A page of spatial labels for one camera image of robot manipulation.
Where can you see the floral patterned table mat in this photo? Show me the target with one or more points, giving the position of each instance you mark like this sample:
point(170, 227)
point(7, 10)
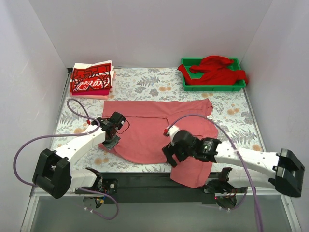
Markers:
point(231, 111)

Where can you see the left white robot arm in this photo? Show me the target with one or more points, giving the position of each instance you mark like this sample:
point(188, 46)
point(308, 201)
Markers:
point(53, 171)

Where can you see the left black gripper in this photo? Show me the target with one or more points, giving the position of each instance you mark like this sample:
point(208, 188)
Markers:
point(112, 141)

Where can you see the red t shirt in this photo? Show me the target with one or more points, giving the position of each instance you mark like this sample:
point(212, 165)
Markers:
point(212, 70)

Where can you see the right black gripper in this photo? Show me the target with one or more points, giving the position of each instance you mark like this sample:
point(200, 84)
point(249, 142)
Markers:
point(169, 152)

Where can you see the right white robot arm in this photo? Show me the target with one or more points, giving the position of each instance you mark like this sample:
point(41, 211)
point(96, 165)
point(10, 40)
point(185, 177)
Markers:
point(281, 171)

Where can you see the folded red printed shirt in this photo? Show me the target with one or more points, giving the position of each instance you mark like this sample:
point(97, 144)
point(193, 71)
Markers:
point(92, 83)

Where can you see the folded white shirt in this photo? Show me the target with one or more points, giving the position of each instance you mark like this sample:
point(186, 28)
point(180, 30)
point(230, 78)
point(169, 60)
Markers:
point(96, 69)

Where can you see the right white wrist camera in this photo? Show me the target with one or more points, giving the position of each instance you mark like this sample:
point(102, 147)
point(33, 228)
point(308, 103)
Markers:
point(171, 131)

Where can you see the green plastic bin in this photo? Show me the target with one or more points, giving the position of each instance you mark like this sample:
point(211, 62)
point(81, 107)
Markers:
point(217, 88)

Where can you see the folded magenta shirt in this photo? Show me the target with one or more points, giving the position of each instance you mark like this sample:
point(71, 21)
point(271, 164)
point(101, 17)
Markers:
point(101, 92)

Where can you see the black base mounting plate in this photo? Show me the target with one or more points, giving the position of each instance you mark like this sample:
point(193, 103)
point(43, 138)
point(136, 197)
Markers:
point(159, 188)

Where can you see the pink t shirt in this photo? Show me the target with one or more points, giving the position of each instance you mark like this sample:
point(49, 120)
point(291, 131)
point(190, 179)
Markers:
point(142, 138)

